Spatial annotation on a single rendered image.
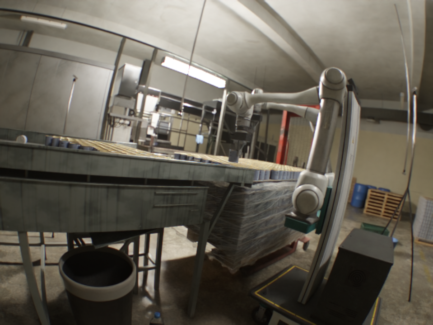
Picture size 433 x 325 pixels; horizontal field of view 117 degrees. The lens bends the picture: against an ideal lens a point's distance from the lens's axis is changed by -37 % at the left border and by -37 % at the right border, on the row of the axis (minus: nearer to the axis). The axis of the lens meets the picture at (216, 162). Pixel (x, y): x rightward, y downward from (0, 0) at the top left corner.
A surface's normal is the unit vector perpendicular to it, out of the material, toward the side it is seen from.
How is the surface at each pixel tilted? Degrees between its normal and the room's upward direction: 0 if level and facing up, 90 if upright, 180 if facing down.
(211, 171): 90
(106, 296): 90
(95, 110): 90
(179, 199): 90
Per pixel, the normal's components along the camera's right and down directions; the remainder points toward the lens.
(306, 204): -0.47, 0.08
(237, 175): 0.42, 0.12
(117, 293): 0.80, 0.17
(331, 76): -0.36, -0.17
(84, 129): 0.66, 0.15
